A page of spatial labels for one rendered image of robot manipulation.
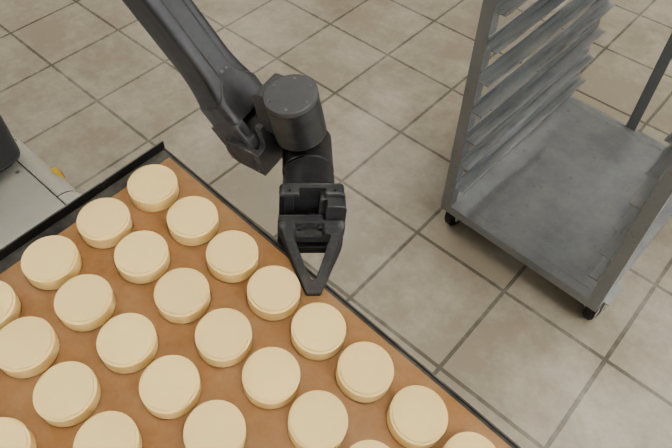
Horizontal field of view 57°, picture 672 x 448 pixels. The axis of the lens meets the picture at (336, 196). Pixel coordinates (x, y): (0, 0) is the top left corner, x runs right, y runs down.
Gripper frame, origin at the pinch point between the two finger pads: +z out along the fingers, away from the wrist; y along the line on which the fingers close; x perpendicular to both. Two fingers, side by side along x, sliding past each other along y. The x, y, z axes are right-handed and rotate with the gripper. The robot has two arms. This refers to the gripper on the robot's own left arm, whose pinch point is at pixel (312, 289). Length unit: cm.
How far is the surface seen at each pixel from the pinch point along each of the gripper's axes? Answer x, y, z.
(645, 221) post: -72, 45, -39
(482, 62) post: -41, 33, -72
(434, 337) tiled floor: -38, 95, -37
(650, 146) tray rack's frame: -108, 77, -89
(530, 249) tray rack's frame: -63, 79, -54
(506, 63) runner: -49, 37, -77
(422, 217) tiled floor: -41, 97, -77
